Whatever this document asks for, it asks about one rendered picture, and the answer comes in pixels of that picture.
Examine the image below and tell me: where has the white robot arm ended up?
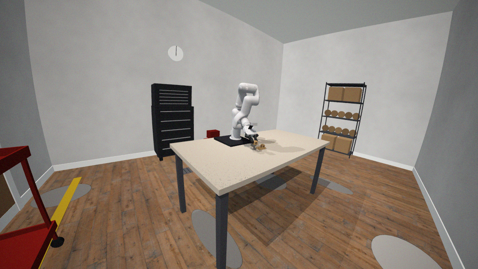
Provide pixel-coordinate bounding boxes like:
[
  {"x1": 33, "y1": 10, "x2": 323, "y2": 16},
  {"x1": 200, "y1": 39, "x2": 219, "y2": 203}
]
[{"x1": 229, "y1": 83, "x2": 259, "y2": 140}]

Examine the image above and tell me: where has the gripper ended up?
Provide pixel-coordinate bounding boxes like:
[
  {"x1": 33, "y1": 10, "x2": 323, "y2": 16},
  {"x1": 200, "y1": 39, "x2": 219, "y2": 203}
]
[{"x1": 243, "y1": 124, "x2": 259, "y2": 144}]

